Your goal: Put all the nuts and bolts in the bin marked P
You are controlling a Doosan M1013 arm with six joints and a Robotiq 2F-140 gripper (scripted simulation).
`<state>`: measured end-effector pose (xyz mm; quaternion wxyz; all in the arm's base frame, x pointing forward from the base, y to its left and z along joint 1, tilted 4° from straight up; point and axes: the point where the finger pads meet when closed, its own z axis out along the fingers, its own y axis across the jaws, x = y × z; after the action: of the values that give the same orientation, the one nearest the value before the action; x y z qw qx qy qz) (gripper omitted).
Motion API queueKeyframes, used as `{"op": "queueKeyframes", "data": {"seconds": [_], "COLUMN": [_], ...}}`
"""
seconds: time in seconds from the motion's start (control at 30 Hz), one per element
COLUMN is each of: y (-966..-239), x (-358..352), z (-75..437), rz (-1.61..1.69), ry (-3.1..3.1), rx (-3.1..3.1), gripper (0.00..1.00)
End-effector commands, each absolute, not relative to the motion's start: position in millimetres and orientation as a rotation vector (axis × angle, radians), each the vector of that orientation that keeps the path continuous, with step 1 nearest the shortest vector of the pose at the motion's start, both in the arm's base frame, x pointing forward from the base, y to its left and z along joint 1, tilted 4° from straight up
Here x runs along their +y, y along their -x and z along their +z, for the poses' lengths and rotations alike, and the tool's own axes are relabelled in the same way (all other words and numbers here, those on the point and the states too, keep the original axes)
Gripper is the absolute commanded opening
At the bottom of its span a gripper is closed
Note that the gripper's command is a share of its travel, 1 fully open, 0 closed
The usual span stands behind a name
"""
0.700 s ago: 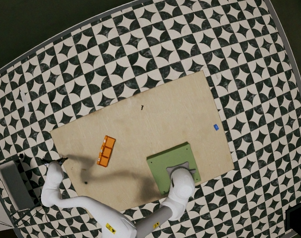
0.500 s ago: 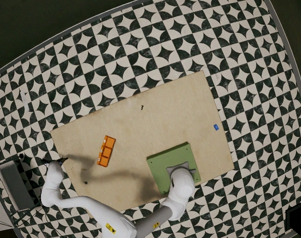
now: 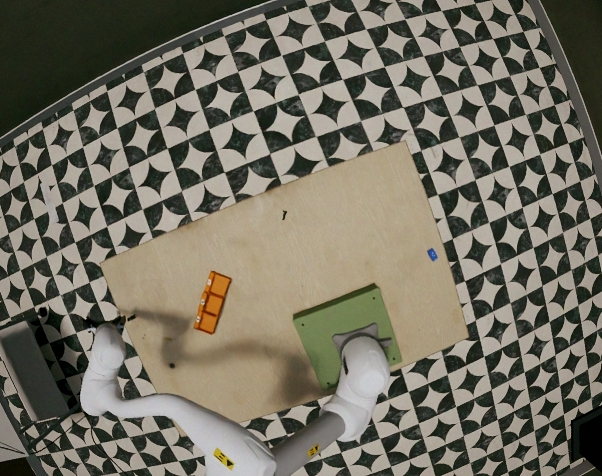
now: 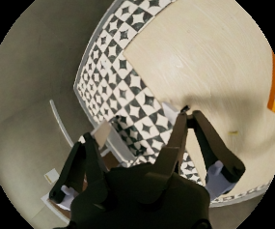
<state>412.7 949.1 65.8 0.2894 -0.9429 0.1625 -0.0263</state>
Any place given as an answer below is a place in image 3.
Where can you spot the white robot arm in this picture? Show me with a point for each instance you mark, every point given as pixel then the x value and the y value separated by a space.
pixel 229 448

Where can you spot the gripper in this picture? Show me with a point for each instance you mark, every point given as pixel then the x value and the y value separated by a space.
pixel 114 322

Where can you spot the orange rack of bins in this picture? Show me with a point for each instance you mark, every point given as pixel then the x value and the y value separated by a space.
pixel 209 314

